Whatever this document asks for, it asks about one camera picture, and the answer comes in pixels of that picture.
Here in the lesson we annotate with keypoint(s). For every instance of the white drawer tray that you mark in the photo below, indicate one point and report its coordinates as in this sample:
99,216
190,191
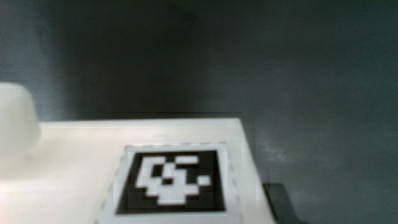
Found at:
124,171

